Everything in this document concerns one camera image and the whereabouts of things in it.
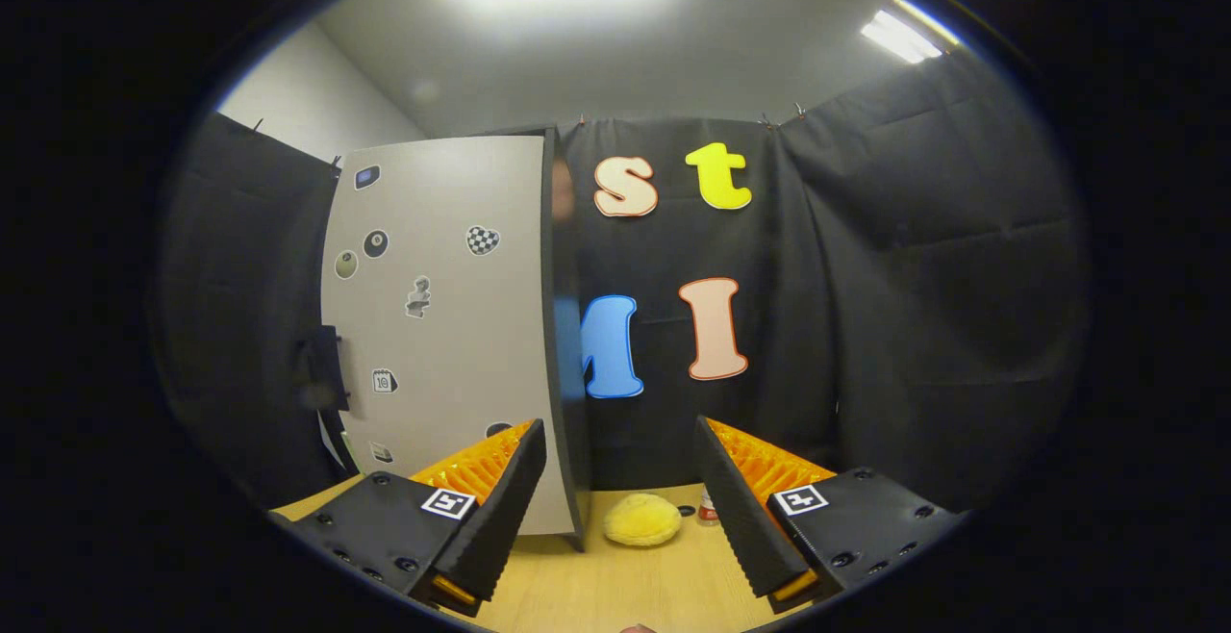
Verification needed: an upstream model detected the yellow plush toy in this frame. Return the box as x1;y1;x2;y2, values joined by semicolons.
603;492;684;548

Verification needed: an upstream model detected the black backdrop cloth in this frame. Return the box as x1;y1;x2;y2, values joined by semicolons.
144;46;1093;519

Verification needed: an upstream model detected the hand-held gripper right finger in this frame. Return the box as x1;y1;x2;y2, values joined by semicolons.
694;416;967;615

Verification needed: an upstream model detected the dark grey shoe cabinet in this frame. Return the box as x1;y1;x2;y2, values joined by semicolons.
481;123;592;552

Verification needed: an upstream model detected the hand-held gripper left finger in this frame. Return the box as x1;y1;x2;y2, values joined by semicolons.
269;418;547;617

